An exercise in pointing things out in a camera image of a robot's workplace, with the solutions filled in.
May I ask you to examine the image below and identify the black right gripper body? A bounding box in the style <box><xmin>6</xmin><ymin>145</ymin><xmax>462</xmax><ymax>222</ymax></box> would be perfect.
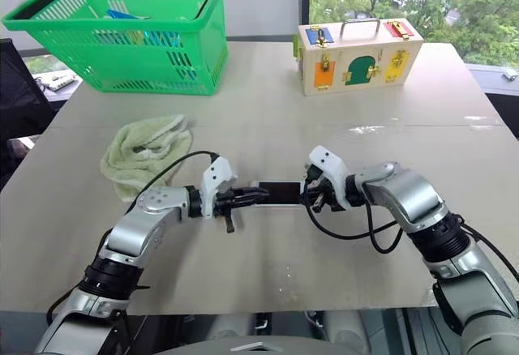
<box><xmin>304</xmin><ymin>167</ymin><xmax>346</xmax><ymax>214</ymax></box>

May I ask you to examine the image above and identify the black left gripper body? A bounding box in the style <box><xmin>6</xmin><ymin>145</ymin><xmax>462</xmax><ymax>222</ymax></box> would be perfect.
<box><xmin>213</xmin><ymin>189</ymin><xmax>238</xmax><ymax>235</ymax></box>

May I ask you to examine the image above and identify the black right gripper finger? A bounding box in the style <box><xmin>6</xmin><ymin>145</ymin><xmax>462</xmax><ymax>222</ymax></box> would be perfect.
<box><xmin>302</xmin><ymin>195</ymin><xmax>327</xmax><ymax>213</ymax></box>
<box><xmin>298</xmin><ymin>183</ymin><xmax>322</xmax><ymax>199</ymax></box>

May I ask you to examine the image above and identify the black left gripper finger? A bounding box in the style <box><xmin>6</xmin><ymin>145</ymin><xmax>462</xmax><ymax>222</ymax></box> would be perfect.
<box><xmin>232</xmin><ymin>195</ymin><xmax>269</xmax><ymax>207</ymax></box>
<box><xmin>232</xmin><ymin>186</ymin><xmax>272</xmax><ymax>199</ymax></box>

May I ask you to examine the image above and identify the light green towel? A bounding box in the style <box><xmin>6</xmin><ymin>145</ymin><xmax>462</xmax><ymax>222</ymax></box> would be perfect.
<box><xmin>100</xmin><ymin>113</ymin><xmax>195</xmax><ymax>203</ymax></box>

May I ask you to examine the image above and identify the grey rounded shape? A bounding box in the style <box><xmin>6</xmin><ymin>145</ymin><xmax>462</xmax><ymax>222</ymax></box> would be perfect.
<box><xmin>324</xmin><ymin>310</ymin><xmax>371</xmax><ymax>355</ymax></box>

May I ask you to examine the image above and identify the wooden lock box toy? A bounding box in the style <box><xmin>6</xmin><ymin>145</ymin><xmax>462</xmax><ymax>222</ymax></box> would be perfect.
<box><xmin>292</xmin><ymin>18</ymin><xmax>425</xmax><ymax>97</ymax></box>

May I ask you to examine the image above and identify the grey robot torso top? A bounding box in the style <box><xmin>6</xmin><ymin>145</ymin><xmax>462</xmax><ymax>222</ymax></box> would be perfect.
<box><xmin>156</xmin><ymin>334</ymin><xmax>368</xmax><ymax>355</ymax></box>

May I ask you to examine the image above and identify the green plastic shopping basket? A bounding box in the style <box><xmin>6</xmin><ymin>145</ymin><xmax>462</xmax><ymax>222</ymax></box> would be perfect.
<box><xmin>1</xmin><ymin>0</ymin><xmax>230</xmax><ymax>96</ymax></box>

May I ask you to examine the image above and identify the white flat desk item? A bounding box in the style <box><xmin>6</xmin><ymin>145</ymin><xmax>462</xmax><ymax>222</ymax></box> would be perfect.
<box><xmin>33</xmin><ymin>72</ymin><xmax>77</xmax><ymax>92</ymax></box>

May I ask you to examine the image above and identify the blue package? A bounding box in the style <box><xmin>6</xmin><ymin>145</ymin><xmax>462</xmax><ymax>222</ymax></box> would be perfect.
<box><xmin>102</xmin><ymin>8</ymin><xmax>180</xmax><ymax>48</ymax></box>

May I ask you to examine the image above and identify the black office chair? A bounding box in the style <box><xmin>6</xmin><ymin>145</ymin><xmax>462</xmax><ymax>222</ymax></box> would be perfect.
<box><xmin>0</xmin><ymin>38</ymin><xmax>57</xmax><ymax>192</ymax></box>

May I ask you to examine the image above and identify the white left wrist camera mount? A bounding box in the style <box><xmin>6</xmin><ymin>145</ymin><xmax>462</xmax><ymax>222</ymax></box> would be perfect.
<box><xmin>199</xmin><ymin>155</ymin><xmax>240</xmax><ymax>220</ymax></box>

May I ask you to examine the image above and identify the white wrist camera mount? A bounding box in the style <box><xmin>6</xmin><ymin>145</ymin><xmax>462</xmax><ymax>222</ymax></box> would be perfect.
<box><xmin>199</xmin><ymin>155</ymin><xmax>240</xmax><ymax>220</ymax></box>
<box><xmin>304</xmin><ymin>144</ymin><xmax>350</xmax><ymax>211</ymax></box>

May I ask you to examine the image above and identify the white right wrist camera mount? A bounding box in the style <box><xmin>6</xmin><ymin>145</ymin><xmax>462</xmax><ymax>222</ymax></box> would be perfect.
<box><xmin>304</xmin><ymin>144</ymin><xmax>350</xmax><ymax>211</ymax></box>

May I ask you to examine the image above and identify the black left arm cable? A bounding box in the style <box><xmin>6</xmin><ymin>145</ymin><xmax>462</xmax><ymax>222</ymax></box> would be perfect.
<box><xmin>124</xmin><ymin>151</ymin><xmax>221</xmax><ymax>215</ymax></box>

